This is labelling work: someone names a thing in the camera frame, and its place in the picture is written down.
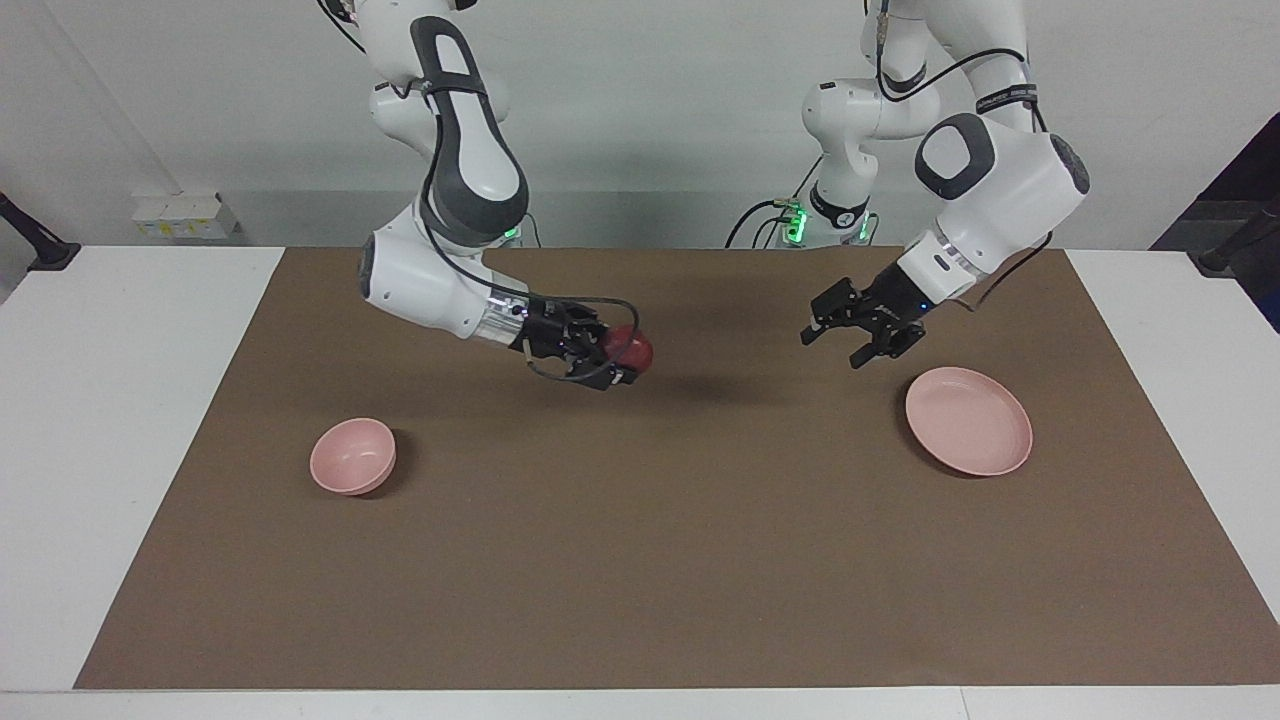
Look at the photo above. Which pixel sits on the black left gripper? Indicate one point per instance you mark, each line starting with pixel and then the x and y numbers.
pixel 885 300

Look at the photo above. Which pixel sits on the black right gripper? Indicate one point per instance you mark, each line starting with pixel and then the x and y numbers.
pixel 555 332

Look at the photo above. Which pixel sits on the red apple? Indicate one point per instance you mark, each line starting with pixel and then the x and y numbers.
pixel 634 350

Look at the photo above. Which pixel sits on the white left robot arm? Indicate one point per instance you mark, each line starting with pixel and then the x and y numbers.
pixel 1000 190

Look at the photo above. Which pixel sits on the pink plate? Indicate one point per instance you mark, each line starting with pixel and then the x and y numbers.
pixel 970 420

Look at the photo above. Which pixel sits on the pink bowl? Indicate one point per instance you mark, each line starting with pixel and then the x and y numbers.
pixel 350 458

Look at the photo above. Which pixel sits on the brown table mat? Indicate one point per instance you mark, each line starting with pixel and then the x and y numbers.
pixel 640 520

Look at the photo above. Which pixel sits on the black stand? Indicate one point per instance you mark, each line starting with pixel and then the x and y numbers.
pixel 35 240
pixel 1240 240

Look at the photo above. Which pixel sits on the white box on wall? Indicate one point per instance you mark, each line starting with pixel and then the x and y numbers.
pixel 185 216

